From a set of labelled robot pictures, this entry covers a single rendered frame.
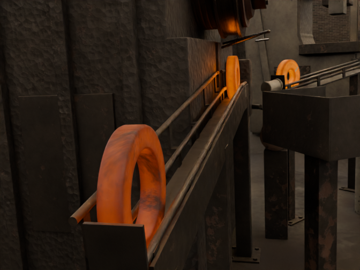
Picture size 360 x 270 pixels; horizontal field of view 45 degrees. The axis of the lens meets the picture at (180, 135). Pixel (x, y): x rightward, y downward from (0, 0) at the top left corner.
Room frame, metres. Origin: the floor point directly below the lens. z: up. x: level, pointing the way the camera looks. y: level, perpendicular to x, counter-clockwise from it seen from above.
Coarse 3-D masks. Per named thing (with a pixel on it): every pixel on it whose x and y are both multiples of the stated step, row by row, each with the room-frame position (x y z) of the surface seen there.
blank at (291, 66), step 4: (284, 60) 2.05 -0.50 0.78; (288, 60) 2.04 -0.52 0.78; (292, 60) 2.06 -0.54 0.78; (280, 64) 2.03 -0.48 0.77; (284, 64) 2.01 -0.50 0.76; (288, 64) 2.03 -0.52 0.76; (292, 64) 2.06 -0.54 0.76; (296, 64) 2.08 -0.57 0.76; (280, 68) 2.01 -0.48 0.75; (284, 68) 2.01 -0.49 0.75; (288, 68) 2.03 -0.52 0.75; (292, 68) 2.06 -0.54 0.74; (296, 68) 2.08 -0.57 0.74; (276, 72) 2.02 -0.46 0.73; (280, 72) 2.00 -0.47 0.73; (284, 72) 2.01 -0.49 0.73; (292, 72) 2.07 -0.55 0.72; (296, 72) 2.08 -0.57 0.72; (284, 76) 2.01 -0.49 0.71; (292, 76) 2.08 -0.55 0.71; (296, 76) 2.08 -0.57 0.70; (292, 80) 2.07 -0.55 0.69; (296, 80) 2.08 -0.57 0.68; (296, 84) 2.08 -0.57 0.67
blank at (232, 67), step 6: (228, 60) 1.58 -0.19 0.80; (234, 60) 1.57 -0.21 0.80; (228, 66) 1.56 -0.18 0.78; (234, 66) 1.55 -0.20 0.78; (228, 72) 1.55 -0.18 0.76; (234, 72) 1.54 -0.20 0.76; (228, 78) 1.55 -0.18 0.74; (234, 78) 1.54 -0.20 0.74; (228, 84) 1.55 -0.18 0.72; (234, 84) 1.54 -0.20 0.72; (228, 90) 1.56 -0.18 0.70; (234, 90) 1.55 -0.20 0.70; (228, 96) 1.58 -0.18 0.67
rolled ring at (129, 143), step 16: (128, 128) 0.55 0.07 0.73; (144, 128) 0.57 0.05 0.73; (112, 144) 0.52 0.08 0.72; (128, 144) 0.52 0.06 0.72; (144, 144) 0.56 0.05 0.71; (160, 144) 0.64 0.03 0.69; (112, 160) 0.50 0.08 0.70; (128, 160) 0.50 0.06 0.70; (144, 160) 0.62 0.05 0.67; (160, 160) 0.63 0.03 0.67; (112, 176) 0.49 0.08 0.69; (128, 176) 0.50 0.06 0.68; (144, 176) 0.63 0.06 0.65; (160, 176) 0.63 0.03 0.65; (112, 192) 0.48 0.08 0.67; (128, 192) 0.50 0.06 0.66; (144, 192) 0.63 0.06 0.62; (160, 192) 0.62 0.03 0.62; (96, 208) 0.48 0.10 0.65; (112, 208) 0.48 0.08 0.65; (128, 208) 0.49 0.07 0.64; (144, 208) 0.62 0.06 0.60; (160, 208) 0.62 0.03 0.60; (144, 224) 0.59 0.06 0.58
